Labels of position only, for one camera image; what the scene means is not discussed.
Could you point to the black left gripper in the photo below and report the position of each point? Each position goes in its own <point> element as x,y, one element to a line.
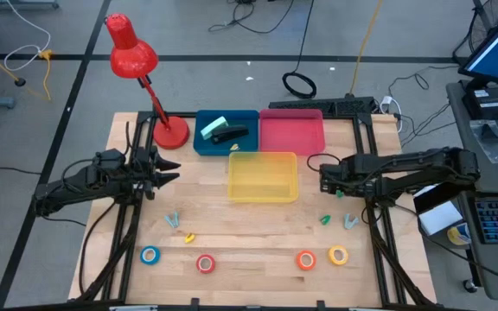
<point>138,170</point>

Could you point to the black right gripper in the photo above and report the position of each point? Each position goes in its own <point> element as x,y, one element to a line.
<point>333,177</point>

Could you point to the small green stapler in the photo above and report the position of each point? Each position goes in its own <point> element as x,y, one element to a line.
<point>325,220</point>

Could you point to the light blue staple remover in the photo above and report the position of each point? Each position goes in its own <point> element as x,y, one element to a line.
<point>171,221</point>
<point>349,223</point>

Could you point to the mint green stapler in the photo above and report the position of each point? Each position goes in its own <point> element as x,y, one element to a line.
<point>214,126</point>

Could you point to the small yellow stapler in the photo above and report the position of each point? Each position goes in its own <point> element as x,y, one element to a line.
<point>189,238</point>

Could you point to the black stapler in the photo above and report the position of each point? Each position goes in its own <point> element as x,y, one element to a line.
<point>231,133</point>

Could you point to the orange tape roll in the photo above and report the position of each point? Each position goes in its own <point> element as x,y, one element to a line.
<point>299,260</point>

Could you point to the red tape roll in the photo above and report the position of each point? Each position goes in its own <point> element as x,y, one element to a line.
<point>198,264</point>

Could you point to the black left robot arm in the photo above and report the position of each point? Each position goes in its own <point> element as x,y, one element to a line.
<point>72,185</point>

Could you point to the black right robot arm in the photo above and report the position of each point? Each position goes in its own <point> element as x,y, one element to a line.
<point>404,170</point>

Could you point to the pink plastic bin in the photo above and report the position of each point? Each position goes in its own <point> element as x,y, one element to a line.
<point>292,131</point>

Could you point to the yellow translucent plastic bin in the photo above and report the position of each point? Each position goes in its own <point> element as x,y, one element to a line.
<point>262,177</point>

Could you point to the black box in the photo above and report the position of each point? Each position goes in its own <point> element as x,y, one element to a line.
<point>355,105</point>

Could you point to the black power strip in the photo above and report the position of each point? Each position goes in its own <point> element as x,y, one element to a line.
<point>301,105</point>

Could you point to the blue plastic bin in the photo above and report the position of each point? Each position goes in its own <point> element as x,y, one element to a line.
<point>244,116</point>

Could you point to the black flat panel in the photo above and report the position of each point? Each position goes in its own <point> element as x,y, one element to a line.
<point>437,194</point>

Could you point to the white box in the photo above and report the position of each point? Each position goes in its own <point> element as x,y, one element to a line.
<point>439,218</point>

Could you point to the red desk lamp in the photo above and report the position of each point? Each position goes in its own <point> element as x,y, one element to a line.
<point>132,56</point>

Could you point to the grey side desk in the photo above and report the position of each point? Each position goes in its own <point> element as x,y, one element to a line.
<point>487,177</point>

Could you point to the clear plastic bag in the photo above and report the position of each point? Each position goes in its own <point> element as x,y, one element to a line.
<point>493,142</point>

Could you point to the black mini computer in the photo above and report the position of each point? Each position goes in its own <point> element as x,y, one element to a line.
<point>487,103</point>

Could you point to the yellow pole with black foot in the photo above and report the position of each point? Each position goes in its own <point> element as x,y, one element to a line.
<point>20,81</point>

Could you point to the black caster wheel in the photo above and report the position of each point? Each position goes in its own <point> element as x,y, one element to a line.
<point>469,286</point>

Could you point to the black floor fan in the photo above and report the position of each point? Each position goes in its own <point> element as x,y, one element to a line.
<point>482,30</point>

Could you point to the grey rolling platform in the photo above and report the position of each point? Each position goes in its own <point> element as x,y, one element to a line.
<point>15,4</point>

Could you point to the black aluminium table frame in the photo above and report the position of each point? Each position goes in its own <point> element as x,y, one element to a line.
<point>144,116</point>

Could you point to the silver aluminium rail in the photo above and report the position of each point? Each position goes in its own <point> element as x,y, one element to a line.
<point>365,309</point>
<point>132,308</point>

